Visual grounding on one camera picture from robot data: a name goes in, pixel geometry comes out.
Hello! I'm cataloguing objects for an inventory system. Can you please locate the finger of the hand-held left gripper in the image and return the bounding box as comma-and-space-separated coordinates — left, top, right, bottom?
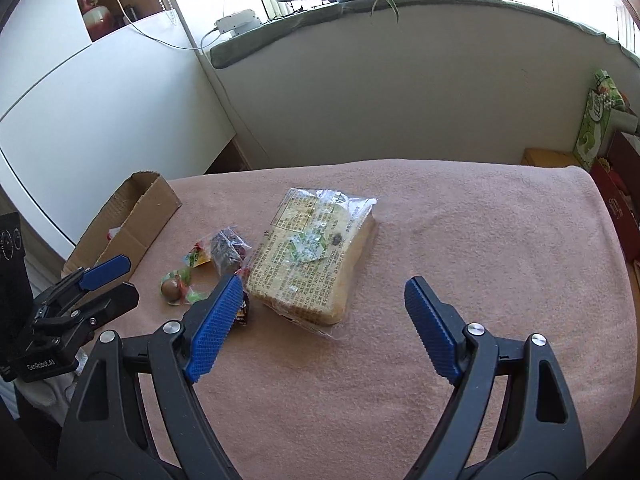
30, 282, 140, 341
32, 255, 132, 311

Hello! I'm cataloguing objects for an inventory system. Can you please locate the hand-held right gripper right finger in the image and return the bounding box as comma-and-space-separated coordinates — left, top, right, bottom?
404, 276, 588, 480

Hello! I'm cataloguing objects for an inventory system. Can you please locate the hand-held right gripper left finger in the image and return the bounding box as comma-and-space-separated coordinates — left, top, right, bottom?
57, 274, 246, 480

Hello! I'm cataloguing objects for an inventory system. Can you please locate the brown ball candy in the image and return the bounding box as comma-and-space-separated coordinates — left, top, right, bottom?
160, 269, 191, 307

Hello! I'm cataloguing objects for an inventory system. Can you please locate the brown cardboard box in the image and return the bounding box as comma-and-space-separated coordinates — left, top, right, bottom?
61, 171, 183, 286

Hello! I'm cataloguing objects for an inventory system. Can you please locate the clear packet of dark snack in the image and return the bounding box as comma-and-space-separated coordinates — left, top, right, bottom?
209, 227, 251, 276

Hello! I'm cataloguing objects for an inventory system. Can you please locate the bagged sliced bread loaf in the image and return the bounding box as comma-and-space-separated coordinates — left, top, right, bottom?
245, 187, 378, 343

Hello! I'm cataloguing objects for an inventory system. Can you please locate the person's left hand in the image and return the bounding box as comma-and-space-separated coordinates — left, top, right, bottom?
22, 360, 83, 407

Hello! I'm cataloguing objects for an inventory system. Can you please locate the white cabinet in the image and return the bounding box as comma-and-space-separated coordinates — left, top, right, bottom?
0, 10, 236, 261

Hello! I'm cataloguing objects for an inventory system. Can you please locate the red open box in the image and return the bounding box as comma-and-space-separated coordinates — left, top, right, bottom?
590, 130, 640, 261

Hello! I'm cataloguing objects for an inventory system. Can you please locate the red vase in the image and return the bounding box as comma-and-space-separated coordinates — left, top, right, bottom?
75, 0, 115, 42

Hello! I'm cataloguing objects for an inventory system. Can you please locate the green paper bag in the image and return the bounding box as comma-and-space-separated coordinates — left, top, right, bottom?
572, 69, 631, 171

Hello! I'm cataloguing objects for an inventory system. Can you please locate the white device box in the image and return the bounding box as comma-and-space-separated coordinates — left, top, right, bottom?
215, 9, 263, 37

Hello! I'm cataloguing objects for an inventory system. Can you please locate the white cable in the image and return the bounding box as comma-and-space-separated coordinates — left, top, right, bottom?
87, 0, 221, 52

